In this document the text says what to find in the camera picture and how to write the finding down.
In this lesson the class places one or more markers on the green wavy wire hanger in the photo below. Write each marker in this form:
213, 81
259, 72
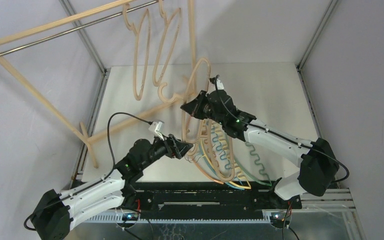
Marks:
256, 159

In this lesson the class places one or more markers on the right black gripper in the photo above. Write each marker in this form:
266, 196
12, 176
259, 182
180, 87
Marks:
202, 106

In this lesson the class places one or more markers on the wooden clothes rack frame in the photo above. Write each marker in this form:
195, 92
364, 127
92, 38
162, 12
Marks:
83, 136

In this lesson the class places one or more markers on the right aluminium frame post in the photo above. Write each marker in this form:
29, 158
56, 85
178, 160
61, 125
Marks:
301, 64

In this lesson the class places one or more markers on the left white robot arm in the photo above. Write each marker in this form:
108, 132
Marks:
57, 214

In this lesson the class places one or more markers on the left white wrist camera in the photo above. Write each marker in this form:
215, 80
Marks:
156, 129

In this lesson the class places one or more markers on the beige plastic hanger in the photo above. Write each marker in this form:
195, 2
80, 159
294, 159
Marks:
142, 41
219, 159
167, 43
186, 97

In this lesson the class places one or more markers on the metal hanging rod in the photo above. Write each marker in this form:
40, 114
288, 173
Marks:
60, 34

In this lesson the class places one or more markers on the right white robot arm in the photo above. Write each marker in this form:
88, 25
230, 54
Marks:
315, 159

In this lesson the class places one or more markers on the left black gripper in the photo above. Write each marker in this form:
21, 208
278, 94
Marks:
173, 146

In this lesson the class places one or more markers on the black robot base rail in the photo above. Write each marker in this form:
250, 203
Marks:
200, 201

